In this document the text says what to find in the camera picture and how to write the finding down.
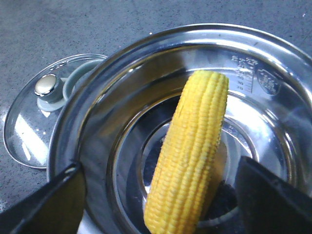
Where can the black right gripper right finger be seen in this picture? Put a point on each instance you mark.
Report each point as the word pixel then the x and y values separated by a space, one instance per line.
pixel 269 205

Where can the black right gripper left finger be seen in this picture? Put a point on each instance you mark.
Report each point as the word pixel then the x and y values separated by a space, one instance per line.
pixel 56 208

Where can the glass pot lid gold knob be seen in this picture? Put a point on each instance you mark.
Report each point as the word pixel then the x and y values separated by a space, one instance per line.
pixel 31 118

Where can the yellow corn cob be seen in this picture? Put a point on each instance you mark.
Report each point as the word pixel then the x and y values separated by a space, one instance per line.
pixel 184 167

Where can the pale green electric cooking pot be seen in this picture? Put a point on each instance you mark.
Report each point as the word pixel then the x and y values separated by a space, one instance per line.
pixel 116 121

